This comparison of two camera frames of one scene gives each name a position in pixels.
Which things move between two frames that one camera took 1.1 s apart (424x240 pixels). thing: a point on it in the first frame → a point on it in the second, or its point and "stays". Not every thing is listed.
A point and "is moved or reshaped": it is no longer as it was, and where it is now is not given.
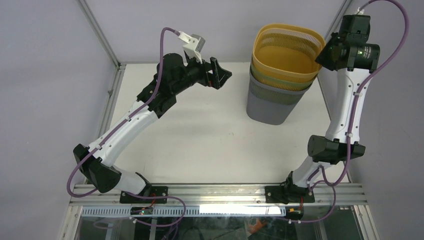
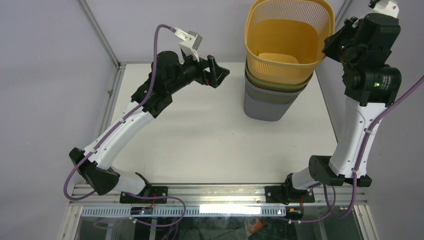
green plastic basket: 297,83 → 276,87
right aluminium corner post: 335,26 stays
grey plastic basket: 267,105 stays
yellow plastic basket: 286,51 is moved or reshaped
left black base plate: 151,191 stays
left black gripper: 221,75 stays
